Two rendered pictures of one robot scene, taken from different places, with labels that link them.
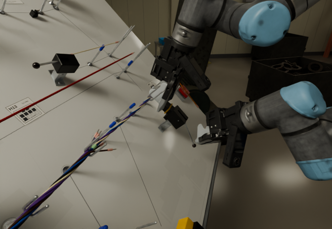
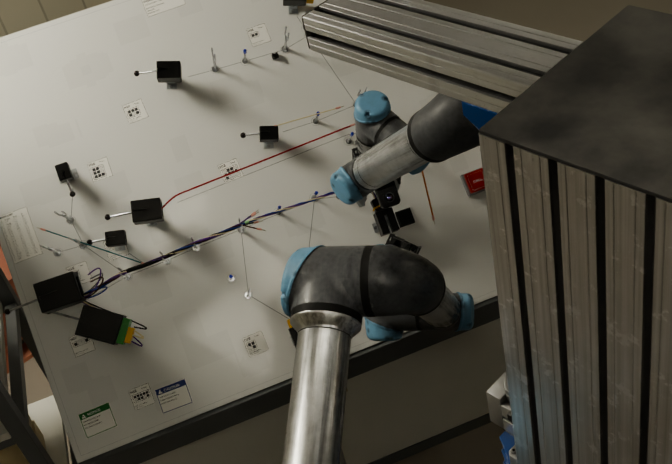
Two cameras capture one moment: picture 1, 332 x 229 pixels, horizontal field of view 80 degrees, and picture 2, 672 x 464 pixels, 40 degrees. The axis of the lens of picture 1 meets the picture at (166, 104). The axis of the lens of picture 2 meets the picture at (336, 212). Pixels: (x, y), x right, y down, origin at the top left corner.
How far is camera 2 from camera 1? 1.83 m
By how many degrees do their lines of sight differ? 51
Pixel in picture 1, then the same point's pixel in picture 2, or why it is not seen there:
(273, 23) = (340, 190)
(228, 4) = (382, 134)
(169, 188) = not seen: hidden behind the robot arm
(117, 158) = (291, 238)
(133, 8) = not seen: outside the picture
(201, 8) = (360, 129)
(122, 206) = (272, 278)
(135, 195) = not seen: hidden behind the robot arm
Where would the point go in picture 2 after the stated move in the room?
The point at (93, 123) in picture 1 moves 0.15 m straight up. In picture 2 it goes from (283, 195) to (268, 146)
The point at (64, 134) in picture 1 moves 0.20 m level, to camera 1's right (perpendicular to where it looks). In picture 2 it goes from (251, 199) to (299, 233)
